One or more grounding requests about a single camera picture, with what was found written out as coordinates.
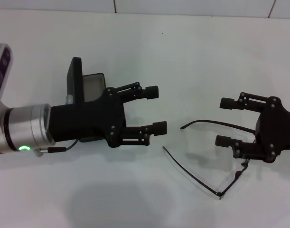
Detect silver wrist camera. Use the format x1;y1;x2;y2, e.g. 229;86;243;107
0;42;14;97

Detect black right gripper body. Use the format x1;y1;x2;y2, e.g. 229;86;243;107
254;96;290;164

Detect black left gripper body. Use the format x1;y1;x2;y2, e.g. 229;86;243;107
49;87;127;149

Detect black glasses case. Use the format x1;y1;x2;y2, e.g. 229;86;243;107
65;57;106;143

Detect black glasses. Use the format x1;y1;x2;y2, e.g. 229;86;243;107
162;119;258;200

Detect black cable with silver plug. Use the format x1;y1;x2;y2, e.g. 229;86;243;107
35;139;79;157

